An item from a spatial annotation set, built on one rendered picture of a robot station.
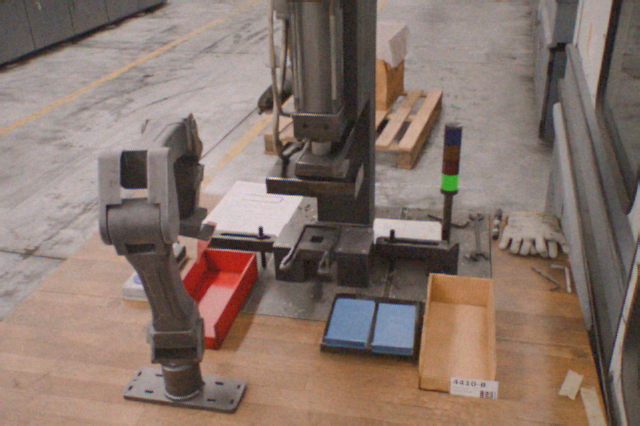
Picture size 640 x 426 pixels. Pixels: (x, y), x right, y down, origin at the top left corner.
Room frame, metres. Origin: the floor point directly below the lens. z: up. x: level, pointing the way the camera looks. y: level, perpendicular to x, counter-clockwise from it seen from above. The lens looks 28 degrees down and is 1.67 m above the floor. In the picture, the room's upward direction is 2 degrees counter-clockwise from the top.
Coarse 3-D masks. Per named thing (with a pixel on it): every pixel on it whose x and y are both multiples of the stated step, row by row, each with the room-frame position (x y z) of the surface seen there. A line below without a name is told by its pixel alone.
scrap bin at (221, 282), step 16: (208, 256) 1.18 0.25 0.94; (224, 256) 1.18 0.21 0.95; (240, 256) 1.17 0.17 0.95; (192, 272) 1.12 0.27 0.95; (208, 272) 1.18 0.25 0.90; (224, 272) 1.18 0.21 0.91; (240, 272) 1.17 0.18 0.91; (256, 272) 1.15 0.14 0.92; (192, 288) 1.10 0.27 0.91; (208, 288) 1.12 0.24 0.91; (224, 288) 1.11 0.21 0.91; (240, 288) 1.06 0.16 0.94; (208, 304) 1.06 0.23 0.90; (224, 304) 1.06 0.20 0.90; (240, 304) 1.05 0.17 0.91; (208, 320) 1.01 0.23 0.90; (224, 320) 0.96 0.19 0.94; (208, 336) 0.93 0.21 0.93; (224, 336) 0.95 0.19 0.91
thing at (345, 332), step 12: (348, 300) 1.03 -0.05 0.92; (360, 300) 1.03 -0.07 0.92; (336, 312) 0.99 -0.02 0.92; (360, 312) 0.99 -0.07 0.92; (336, 324) 0.96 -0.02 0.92; (348, 324) 0.96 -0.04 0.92; (360, 324) 0.95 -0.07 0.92; (324, 336) 0.89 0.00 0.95; (336, 336) 0.92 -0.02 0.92; (348, 336) 0.92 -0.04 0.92; (360, 336) 0.92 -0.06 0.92; (360, 348) 0.89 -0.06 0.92
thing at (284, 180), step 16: (352, 128) 1.29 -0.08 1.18; (320, 144) 1.15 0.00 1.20; (336, 144) 1.24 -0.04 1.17; (288, 160) 1.23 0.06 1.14; (304, 160) 1.13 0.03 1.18; (320, 160) 1.13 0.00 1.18; (336, 160) 1.12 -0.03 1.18; (272, 176) 1.15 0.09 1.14; (288, 176) 1.15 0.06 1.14; (304, 176) 1.15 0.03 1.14; (320, 176) 1.14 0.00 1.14; (336, 176) 1.11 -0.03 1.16; (352, 176) 1.14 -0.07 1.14; (272, 192) 1.14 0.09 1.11; (288, 192) 1.14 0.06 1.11; (304, 192) 1.13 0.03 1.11; (320, 192) 1.12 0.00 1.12; (336, 192) 1.12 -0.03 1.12; (352, 192) 1.11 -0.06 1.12
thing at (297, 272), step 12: (312, 240) 1.18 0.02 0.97; (276, 252) 1.14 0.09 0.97; (288, 252) 1.14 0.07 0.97; (372, 252) 1.17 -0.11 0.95; (276, 264) 1.15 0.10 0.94; (300, 264) 1.13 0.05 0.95; (348, 264) 1.11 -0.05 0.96; (360, 264) 1.10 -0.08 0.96; (372, 264) 1.17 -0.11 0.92; (276, 276) 1.15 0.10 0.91; (288, 276) 1.14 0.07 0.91; (300, 276) 1.13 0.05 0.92; (348, 276) 1.11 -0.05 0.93; (360, 276) 1.10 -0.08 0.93
